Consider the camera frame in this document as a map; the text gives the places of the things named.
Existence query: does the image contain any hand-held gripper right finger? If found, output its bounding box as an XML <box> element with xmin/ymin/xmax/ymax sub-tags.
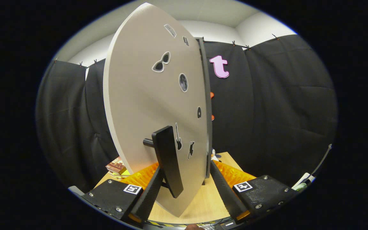
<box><xmin>210</xmin><ymin>159</ymin><xmax>300</xmax><ymax>224</ymax></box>

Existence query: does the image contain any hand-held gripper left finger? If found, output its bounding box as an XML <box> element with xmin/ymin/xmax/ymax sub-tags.
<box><xmin>82</xmin><ymin>162</ymin><xmax>164</xmax><ymax>226</ymax></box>

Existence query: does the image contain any dark grey shoe cabinet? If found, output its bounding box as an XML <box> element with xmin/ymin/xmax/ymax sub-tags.
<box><xmin>196</xmin><ymin>37</ymin><xmax>214</xmax><ymax>179</ymax></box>

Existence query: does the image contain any beige shoe cabinet door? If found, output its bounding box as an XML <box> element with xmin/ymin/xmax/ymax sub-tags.
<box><xmin>103</xmin><ymin>3</ymin><xmax>212</xmax><ymax>218</ymax></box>

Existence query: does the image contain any brown cover book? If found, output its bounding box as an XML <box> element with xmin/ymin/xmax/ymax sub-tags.
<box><xmin>106</xmin><ymin>157</ymin><xmax>127</xmax><ymax>174</ymax></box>

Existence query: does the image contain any white green object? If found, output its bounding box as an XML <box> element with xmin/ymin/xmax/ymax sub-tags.
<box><xmin>291</xmin><ymin>172</ymin><xmax>316</xmax><ymax>192</ymax></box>

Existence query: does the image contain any black backdrop cloth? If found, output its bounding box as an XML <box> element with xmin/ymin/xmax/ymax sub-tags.
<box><xmin>35</xmin><ymin>34</ymin><xmax>338</xmax><ymax>192</ymax></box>

